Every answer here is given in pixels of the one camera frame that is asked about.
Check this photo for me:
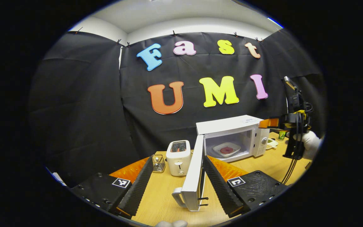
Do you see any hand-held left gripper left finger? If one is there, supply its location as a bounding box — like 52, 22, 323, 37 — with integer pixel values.
71, 155, 154, 216

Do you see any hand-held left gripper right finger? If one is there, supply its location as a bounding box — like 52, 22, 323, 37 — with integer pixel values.
203, 155, 287, 218

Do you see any white rectangular plate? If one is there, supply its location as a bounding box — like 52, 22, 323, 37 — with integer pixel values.
212, 142, 241, 158

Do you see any white microwave oven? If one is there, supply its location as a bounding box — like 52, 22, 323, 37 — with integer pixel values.
172, 115, 270, 212

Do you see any divided dish of beans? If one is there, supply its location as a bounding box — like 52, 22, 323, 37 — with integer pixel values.
265, 138, 279, 150

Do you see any white toaster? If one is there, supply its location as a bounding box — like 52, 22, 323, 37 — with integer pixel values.
166, 140, 192, 176

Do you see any white side desk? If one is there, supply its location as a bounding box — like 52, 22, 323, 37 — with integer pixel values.
54, 172, 67, 187

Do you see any black backdrop cloth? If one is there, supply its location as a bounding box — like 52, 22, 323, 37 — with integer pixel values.
29, 28, 327, 186

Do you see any small metal wire holder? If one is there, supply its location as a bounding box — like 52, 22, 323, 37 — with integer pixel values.
152, 154, 166, 173

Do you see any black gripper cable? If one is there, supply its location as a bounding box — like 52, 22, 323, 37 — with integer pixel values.
281, 156, 299, 185

